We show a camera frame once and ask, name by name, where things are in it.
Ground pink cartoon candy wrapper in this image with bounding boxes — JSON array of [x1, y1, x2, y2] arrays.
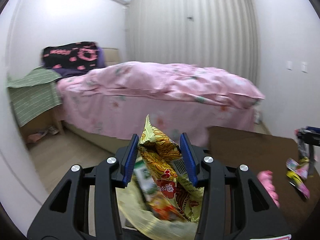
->
[[286, 157, 310, 200]]

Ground yellow orange snack wrapper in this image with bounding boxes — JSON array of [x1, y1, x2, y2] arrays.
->
[[138, 116, 204, 223]]

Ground pink caterpillar toy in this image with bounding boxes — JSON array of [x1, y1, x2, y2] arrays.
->
[[257, 170, 280, 207]]

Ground yellow bin liner bag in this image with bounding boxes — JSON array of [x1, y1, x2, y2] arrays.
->
[[116, 182, 197, 239]]

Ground brown table cloth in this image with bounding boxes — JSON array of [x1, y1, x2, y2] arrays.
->
[[208, 127, 306, 232]]

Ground white plastic bag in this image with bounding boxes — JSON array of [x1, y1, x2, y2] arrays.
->
[[254, 109, 262, 125]]

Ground green carton box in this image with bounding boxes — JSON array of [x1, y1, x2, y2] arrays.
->
[[133, 160, 158, 202]]

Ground pink slippers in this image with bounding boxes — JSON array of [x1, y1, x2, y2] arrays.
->
[[27, 126, 59, 144]]

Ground wooden bedside table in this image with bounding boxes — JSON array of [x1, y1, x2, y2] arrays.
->
[[20, 106, 64, 144]]

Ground pink floral bed sheet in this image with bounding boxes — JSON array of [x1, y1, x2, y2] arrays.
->
[[56, 76, 254, 152]]

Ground green checked cloth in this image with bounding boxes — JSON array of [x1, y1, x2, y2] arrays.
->
[[6, 67, 62, 127]]

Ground pink floral duvet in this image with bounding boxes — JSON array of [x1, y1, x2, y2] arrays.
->
[[85, 61, 266, 110]]

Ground purple pillow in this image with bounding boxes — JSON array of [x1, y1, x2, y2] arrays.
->
[[52, 47, 105, 78]]

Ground white pleated curtain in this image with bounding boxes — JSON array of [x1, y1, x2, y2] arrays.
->
[[126, 0, 259, 83]]

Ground black pink kitty blanket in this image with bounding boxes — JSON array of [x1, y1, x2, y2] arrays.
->
[[42, 41, 100, 70]]

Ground beige bed headboard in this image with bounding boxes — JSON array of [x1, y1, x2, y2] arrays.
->
[[102, 48, 122, 67]]

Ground white wall socket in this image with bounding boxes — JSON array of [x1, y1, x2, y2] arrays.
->
[[301, 62, 308, 73]]

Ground white wall switch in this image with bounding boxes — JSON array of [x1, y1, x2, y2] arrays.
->
[[286, 61, 293, 70]]

